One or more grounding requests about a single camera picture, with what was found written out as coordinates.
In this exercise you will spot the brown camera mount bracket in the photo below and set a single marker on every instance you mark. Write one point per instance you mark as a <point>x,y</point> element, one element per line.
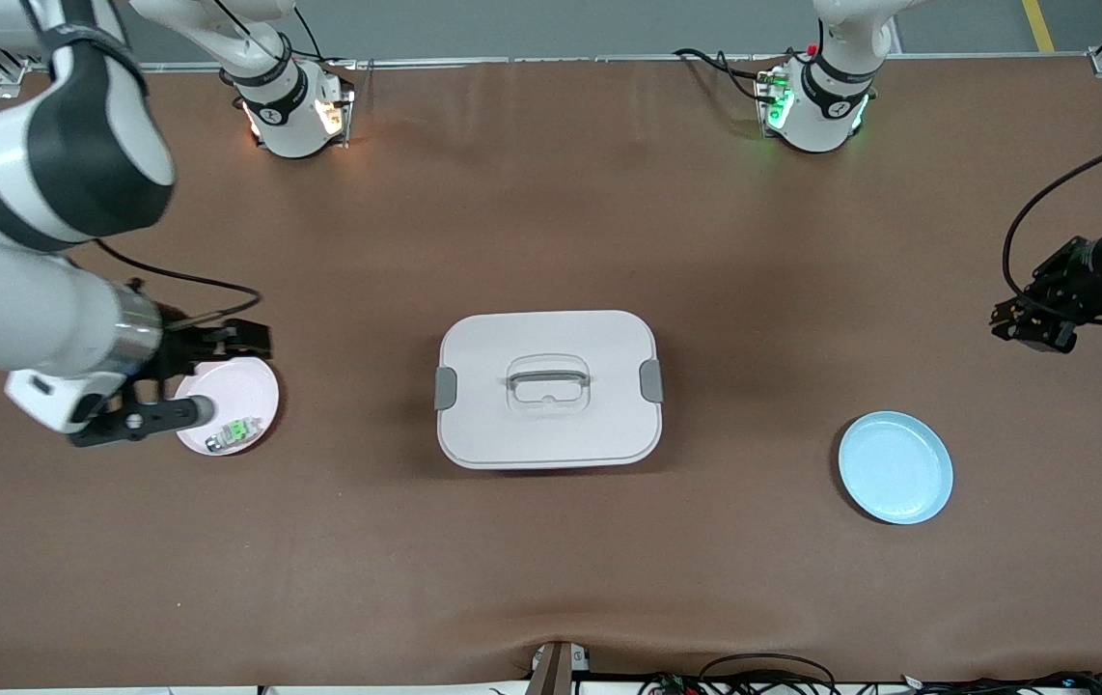
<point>556,671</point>

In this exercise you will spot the green push button switch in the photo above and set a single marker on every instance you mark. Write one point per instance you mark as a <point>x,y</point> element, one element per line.
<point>240,428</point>

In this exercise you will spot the white lidded box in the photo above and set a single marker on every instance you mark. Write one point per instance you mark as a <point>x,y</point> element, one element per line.
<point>551,434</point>

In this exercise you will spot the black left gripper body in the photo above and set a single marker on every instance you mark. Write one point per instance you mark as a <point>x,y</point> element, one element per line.
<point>1078,283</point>

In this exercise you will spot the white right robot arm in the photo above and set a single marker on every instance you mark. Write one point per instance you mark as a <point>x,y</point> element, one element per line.
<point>30,309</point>

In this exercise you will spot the metal table edge rail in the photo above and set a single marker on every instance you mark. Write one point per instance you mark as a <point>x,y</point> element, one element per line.
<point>551,60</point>

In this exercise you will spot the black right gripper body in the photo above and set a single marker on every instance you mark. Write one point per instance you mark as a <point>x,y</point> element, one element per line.
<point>180,349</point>

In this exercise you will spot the light blue round plate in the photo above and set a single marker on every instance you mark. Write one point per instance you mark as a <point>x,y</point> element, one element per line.
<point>898,468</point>

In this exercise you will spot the pink round plate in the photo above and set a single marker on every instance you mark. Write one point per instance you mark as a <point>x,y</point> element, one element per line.
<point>242,396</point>

